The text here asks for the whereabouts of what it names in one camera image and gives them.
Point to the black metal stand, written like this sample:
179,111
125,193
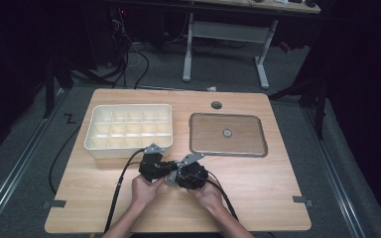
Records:
49,89
319,109

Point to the transparent box lid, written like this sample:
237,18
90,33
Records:
228,145

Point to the person's right hand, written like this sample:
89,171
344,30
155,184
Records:
208,196

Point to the white compartment storage box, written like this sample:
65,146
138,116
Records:
129,130

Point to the small white floor object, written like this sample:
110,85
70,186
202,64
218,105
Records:
211,88

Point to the person's left hand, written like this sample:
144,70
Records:
145,193

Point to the white-legged desk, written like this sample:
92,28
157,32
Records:
228,31

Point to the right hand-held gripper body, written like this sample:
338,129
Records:
193,177

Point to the metal floor rail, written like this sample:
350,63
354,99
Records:
334,172
16,172

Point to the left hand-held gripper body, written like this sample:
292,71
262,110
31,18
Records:
150,165

